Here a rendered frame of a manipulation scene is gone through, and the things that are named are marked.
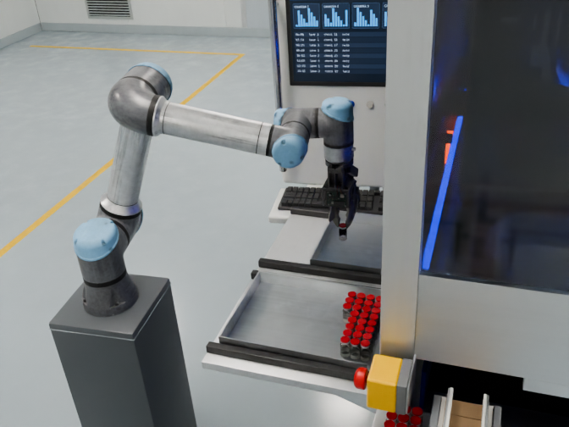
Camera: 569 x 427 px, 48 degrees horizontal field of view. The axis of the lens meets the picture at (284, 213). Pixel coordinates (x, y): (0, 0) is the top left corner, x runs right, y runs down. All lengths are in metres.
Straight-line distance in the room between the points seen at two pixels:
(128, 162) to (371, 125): 0.84
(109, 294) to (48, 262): 1.86
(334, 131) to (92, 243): 0.67
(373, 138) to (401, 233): 1.10
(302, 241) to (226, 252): 1.60
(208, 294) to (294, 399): 0.79
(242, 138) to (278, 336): 0.46
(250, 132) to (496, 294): 0.65
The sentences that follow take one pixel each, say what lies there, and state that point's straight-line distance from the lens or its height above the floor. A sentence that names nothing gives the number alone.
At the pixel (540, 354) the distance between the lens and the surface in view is 1.21.
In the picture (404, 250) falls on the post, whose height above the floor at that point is 1.26.
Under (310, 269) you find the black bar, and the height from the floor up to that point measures 0.90.
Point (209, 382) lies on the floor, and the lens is 2.67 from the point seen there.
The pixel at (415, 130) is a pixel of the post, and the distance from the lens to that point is 1.00.
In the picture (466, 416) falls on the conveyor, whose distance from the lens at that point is 1.29.
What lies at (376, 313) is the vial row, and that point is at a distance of 1.48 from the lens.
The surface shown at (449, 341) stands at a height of 1.07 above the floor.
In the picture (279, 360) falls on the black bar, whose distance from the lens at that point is 1.42.
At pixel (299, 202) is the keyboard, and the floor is 0.82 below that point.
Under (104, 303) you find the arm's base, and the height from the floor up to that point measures 0.83.
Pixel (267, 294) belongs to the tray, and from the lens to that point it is 1.62.
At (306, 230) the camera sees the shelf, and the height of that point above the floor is 0.88.
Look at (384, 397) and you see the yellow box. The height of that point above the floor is 1.00.
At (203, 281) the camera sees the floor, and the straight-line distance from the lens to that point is 3.20.
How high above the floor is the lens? 1.88
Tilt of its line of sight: 31 degrees down
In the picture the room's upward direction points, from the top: 4 degrees counter-clockwise
